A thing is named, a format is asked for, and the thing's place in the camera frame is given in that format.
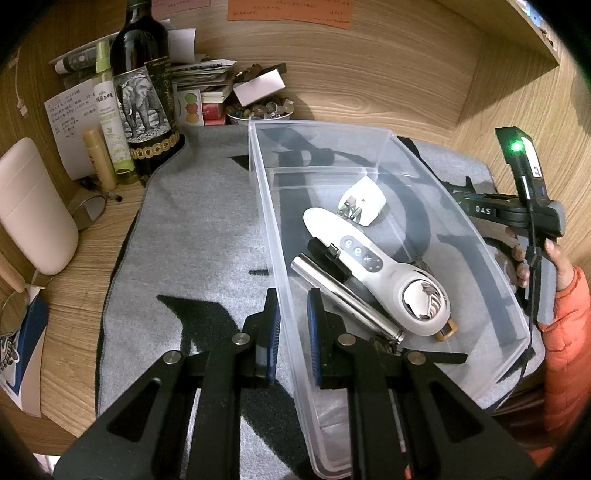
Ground silver metal cylinder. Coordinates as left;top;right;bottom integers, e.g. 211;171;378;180
290;254;405;345

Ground black clip mount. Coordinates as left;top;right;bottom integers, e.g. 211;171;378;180
308;237;352;283

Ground white handheld massager device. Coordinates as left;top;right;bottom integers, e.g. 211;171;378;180
303;207;457;342

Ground clear plastic storage bin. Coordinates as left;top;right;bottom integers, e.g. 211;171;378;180
249;121;530;479

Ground white plug adapter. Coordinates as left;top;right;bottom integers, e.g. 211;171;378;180
338;177;387;227

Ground right hand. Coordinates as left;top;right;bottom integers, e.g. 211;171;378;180
505;225;577;292

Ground grey mat with black letters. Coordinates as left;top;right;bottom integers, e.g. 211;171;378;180
95;121;545;479

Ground orange jacket sleeve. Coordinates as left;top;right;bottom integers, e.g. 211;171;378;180
531;267;590;466

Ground white bowl of stones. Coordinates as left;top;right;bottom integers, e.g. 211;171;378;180
225;98;294;125

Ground card with coloured circles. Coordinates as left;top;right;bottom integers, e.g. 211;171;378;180
176;90;204;127

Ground beige cylindrical tube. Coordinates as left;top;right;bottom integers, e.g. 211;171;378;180
82;129;117;191

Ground small white box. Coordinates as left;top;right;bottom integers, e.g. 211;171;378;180
232;69;286;107

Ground stack of books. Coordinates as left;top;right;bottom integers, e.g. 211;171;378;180
171;59;238;104

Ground green white spray bottle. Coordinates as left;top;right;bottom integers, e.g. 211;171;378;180
93;40;134;183

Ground white handwritten note paper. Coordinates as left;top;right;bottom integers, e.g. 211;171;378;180
44;79;100;180

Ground orange sticky note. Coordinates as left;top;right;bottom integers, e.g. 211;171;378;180
226;0;355;30

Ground dark wine bottle elephant label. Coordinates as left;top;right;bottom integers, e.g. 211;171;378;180
110;0;184;184

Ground pink sticky note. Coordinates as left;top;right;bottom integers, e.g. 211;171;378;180
152;0;211;20

